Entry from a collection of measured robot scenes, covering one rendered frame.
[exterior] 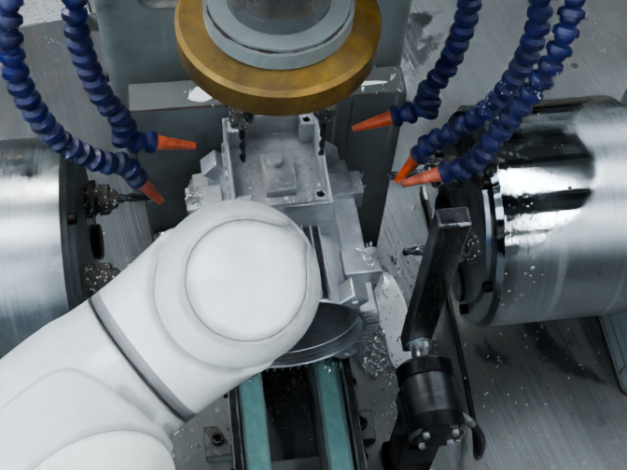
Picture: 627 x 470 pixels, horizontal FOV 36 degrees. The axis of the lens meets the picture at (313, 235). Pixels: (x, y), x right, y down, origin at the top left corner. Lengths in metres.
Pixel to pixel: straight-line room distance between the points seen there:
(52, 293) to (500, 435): 0.59
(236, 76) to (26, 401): 0.35
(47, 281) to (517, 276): 0.47
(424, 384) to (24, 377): 0.50
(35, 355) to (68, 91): 0.95
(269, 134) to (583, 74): 0.70
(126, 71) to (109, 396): 0.65
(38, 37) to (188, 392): 1.08
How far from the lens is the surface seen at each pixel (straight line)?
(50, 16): 2.23
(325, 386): 1.11
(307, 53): 0.80
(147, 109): 1.04
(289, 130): 1.05
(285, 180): 0.99
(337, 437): 1.09
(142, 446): 0.57
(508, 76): 0.90
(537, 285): 1.02
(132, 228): 1.36
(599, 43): 1.66
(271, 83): 0.80
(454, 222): 0.84
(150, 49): 1.14
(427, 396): 0.99
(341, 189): 1.06
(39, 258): 0.95
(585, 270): 1.03
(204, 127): 1.06
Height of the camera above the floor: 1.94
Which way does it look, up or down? 58 degrees down
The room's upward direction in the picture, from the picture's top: 5 degrees clockwise
